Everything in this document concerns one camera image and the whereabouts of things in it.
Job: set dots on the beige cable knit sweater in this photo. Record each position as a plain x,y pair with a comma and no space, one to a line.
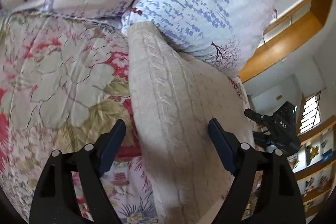
173,97

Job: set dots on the floral bed quilt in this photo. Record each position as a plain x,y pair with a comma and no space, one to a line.
64,83

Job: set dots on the window with bars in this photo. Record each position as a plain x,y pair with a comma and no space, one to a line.
310,115

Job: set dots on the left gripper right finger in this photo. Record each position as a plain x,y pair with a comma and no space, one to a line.
279,199

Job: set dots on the wooden wall shelf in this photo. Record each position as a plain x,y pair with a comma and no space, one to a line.
296,23

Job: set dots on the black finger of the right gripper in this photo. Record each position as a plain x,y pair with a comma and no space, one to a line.
254,116

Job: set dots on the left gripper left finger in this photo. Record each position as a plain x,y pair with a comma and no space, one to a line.
55,199

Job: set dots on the white blue floral pillow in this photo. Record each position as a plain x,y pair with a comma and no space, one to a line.
222,33

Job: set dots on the wooden bookshelf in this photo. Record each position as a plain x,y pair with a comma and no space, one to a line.
314,166

